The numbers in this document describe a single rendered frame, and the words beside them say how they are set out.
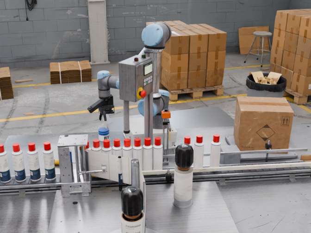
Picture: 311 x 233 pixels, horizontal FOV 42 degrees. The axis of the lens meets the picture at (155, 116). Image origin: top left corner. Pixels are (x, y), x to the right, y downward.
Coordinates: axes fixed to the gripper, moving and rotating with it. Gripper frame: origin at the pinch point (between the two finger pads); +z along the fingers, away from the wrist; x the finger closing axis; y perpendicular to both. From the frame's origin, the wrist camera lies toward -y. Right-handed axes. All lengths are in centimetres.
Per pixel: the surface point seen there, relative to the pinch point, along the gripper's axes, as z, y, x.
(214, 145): -11, 40, -70
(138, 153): -9, 2, -60
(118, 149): -12, -7, -56
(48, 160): -7, -41, -47
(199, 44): 17, 203, 243
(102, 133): 4.3, -1.0, -3.6
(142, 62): -54, 8, -53
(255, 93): 43, 204, 113
